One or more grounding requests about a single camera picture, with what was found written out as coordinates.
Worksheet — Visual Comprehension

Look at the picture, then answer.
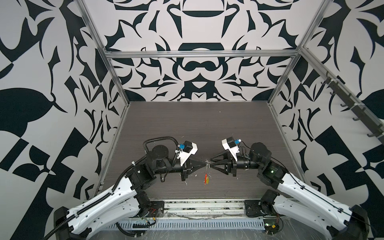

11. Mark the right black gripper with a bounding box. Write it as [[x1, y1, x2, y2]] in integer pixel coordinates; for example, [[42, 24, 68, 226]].
[[211, 150, 265, 178]]

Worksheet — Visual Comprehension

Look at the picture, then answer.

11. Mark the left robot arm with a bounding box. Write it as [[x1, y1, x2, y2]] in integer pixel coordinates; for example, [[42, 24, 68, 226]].
[[44, 141, 205, 240]]

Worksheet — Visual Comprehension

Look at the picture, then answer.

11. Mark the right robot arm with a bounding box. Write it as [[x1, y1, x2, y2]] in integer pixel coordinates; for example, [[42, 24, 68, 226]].
[[210, 141, 370, 240]]

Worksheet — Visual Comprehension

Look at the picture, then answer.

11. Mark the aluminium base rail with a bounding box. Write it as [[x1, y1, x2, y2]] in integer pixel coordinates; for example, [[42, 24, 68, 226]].
[[151, 198, 259, 220]]

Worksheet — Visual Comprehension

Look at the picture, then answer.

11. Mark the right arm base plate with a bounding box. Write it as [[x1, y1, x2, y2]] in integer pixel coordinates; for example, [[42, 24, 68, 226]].
[[244, 200, 269, 218]]

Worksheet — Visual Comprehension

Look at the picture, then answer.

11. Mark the white slotted cable duct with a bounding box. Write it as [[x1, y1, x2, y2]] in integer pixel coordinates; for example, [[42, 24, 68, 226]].
[[120, 219, 265, 231]]

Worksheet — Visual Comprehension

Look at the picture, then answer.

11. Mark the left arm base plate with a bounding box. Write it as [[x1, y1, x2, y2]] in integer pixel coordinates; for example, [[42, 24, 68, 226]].
[[136, 201, 165, 218]]

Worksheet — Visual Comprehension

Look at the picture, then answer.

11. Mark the black wall hook rail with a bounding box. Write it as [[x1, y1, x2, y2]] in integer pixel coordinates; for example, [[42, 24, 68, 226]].
[[321, 72, 384, 145]]

